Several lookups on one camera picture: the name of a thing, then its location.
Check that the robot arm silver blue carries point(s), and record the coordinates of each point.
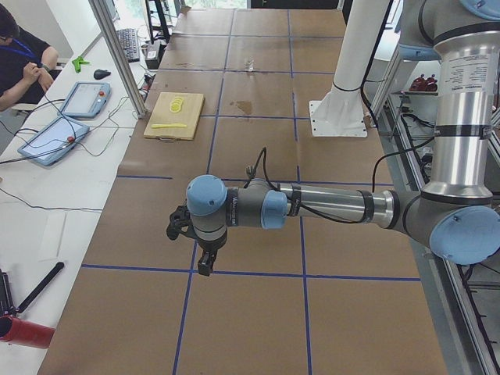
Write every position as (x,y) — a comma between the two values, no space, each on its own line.
(452,213)

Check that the seated person black shirt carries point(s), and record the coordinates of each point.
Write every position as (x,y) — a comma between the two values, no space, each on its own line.
(27,64)

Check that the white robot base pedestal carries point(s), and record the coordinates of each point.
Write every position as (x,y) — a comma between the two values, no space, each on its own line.
(340,113)

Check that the near teach pendant tablet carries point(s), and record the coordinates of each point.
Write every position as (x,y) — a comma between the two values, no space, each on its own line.
(54,141)

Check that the yellow plastic knife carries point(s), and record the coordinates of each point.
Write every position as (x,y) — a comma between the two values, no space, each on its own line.
(168,125)

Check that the bamboo cutting board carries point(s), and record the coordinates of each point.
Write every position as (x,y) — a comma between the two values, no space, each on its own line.
(190,112)

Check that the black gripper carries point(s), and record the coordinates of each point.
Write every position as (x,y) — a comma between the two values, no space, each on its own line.
(207,247)

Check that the green plastic clamp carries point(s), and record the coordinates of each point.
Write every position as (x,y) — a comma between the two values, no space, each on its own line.
(78,62)

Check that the red cylinder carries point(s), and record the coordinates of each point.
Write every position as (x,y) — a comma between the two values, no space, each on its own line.
(26,333)

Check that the white flat strip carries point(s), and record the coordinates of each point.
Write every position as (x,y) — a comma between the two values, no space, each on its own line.
(52,236)

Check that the teach pendant tablet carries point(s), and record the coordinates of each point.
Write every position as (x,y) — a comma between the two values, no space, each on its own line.
(54,141)
(86,100)

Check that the black keyboard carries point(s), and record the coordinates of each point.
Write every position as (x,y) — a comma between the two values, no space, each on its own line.
(130,44)

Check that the far teach pendant tablet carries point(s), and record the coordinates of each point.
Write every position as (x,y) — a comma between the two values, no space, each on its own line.
(86,100)

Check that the black computer mouse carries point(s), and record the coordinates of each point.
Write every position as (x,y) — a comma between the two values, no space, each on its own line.
(100,74)

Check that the aluminium frame post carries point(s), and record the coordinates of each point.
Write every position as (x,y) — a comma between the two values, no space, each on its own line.
(105,22)

